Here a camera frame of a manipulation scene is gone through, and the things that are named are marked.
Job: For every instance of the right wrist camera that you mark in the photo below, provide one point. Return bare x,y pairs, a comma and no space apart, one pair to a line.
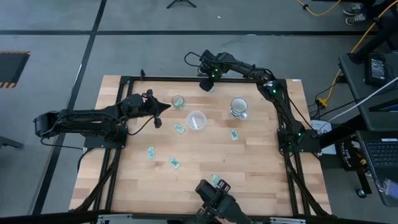
206,84

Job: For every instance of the dark laptop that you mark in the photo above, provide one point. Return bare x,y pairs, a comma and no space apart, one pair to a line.
382,154

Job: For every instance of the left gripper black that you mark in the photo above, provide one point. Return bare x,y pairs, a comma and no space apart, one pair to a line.
148,104

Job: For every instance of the black stand leg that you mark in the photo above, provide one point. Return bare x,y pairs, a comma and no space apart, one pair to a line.
373,40

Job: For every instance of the black tote bag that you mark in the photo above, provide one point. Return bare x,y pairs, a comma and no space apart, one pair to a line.
346,155

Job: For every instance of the white paper sheet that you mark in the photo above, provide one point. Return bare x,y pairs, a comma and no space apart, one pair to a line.
320,126

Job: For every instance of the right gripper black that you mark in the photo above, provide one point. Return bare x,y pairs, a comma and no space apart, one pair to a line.
211,71

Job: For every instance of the white sachet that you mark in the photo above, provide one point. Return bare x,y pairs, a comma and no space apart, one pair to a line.
194,121

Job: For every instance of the small clear glass cup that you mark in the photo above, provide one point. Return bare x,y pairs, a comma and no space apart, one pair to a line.
173,104

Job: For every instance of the black horizontal beam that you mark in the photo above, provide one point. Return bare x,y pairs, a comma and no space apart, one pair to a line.
46,217

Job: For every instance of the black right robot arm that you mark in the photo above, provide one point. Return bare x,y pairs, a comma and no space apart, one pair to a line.
280,102

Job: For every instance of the white label sticker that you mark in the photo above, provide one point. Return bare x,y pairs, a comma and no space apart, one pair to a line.
296,80

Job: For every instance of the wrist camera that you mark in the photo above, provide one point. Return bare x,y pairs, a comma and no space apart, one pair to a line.
206,84
157,123

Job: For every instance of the black caster wheel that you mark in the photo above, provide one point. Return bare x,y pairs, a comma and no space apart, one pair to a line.
361,193

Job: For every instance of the silver metal bracket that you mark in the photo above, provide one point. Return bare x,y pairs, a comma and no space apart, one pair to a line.
115,218
287,220

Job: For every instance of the person's shoe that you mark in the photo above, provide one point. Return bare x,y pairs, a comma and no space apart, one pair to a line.
354,9
356,19

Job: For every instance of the black chair base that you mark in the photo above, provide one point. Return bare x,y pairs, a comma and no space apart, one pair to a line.
9,143

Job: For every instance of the black floor hatch striped edge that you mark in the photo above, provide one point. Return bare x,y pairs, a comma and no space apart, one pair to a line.
11,68

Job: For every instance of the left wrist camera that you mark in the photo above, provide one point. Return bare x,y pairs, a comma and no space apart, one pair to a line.
157,123

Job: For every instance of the clear plastic pouch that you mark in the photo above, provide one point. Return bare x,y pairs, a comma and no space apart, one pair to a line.
388,187

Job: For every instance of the clear plastic round container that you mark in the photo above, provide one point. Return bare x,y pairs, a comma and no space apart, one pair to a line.
200,124

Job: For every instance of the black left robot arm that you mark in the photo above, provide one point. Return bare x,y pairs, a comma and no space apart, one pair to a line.
81,121

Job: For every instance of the grey side table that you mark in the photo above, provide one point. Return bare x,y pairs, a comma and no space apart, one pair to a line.
354,81

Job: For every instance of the black aluminium table frame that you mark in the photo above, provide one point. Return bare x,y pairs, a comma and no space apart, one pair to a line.
174,79

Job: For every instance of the black tripod base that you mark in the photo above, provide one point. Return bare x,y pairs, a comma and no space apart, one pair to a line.
181,2

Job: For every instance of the black power adapter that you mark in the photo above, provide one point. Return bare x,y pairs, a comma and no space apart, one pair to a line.
377,69

